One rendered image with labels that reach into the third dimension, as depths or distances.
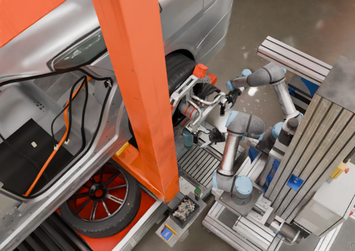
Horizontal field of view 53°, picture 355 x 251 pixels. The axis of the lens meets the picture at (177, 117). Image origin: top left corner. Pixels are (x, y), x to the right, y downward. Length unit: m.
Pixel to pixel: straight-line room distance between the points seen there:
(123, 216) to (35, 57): 1.47
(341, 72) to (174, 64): 1.38
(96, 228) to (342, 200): 1.75
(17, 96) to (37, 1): 2.20
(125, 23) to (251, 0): 3.88
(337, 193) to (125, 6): 1.64
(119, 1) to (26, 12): 0.29
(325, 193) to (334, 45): 2.69
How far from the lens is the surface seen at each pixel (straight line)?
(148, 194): 3.19
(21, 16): 0.99
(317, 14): 4.98
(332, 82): 1.63
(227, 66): 4.21
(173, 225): 2.91
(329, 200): 2.27
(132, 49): 1.30
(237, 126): 2.27
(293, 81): 3.77
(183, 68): 2.69
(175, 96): 2.60
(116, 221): 2.92
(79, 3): 2.14
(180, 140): 3.42
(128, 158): 2.89
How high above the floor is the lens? 3.27
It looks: 59 degrees down
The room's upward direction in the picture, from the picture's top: 5 degrees counter-clockwise
